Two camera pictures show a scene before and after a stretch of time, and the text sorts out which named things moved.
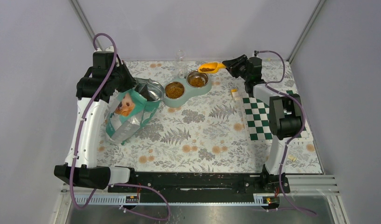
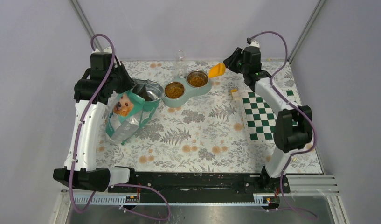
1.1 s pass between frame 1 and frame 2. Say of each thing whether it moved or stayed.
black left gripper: stayed
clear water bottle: stayed
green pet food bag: stayed
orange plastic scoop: moved
